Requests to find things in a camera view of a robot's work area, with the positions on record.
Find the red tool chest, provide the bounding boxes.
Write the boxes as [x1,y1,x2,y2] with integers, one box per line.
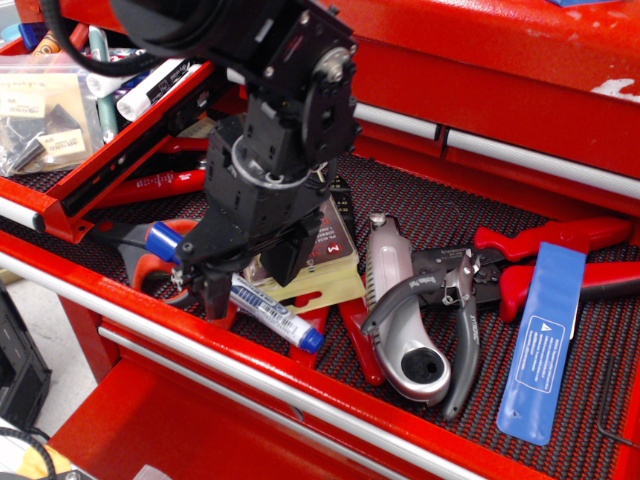
[1,1,639,479]

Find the black red drawer liner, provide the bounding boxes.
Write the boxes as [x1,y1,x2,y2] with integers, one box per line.
[0,109,640,480]

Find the drill bit set case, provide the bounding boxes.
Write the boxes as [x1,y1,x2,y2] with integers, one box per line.
[244,199,365,315]

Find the teal pen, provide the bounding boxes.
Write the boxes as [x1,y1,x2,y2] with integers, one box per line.
[86,26,118,144]

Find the black white marker lower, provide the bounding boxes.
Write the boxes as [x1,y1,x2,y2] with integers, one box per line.
[116,58,200,122]

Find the grey handled flush cutters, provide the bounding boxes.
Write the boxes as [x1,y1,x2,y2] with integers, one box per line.
[360,248,483,421]

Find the blue plastic pry tool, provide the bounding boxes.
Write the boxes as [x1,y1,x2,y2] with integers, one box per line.
[497,242,586,446]

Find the black allen key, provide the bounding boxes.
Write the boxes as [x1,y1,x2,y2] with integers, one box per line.
[596,357,637,448]

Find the black box on floor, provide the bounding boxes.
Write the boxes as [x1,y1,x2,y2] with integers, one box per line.
[1,284,52,430]

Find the red wire stripper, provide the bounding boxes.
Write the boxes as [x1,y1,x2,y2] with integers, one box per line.
[95,138,209,208]

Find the red handled pliers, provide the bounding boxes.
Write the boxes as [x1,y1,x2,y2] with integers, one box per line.
[288,298,386,387]

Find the red crimping tool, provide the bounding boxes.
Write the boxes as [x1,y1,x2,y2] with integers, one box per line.
[410,216,640,324]

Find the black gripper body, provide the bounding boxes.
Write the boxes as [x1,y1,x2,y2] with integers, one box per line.
[177,116,328,293]

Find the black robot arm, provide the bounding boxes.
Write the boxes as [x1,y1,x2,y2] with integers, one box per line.
[42,1,360,320]

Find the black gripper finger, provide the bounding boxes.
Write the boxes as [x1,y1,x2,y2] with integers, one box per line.
[197,267,232,320]
[261,224,319,287]

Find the plastic bag of parts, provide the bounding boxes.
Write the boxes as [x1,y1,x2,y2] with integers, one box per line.
[1,53,104,178]

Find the blue white marker pen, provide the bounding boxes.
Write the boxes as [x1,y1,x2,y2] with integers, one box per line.
[146,222,325,354]

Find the red small open drawer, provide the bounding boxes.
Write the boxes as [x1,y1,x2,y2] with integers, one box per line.
[1,62,229,243]

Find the orange grey scissors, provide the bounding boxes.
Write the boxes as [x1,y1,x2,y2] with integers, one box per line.
[88,218,198,291]

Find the silver utility knife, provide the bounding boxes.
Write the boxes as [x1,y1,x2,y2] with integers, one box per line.
[361,212,451,406]

